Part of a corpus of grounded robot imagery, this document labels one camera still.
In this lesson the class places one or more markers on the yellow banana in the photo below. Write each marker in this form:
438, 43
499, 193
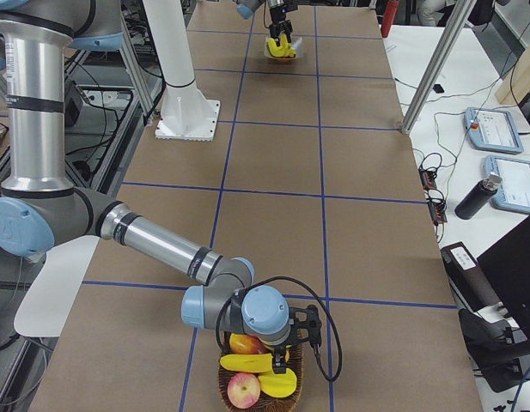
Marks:
280, 48
247, 363

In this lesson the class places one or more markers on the orange red mango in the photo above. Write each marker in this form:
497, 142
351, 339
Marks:
246, 344

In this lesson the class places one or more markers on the woven brown wicker basket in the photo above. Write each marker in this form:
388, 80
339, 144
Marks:
294, 360

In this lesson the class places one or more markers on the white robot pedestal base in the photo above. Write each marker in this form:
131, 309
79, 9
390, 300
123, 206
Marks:
185, 112

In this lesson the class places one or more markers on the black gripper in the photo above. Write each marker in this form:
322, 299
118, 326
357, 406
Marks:
278, 16
280, 348

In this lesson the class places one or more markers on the black computer monitor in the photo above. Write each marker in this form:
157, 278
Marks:
506, 266

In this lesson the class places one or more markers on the teach pendant tablet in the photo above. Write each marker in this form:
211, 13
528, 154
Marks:
513, 194
492, 130

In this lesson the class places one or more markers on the small black puck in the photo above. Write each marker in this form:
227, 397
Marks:
438, 88

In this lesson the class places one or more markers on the red cylinder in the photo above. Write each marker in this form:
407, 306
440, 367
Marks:
388, 17

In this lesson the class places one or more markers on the black water bottle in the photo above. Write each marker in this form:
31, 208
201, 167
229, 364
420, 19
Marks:
478, 196

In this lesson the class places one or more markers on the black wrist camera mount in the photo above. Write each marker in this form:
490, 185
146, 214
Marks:
305, 326

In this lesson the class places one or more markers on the grey square plate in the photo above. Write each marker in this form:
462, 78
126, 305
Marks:
296, 46

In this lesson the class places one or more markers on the aluminium frame post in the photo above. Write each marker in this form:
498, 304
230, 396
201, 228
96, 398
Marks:
450, 34

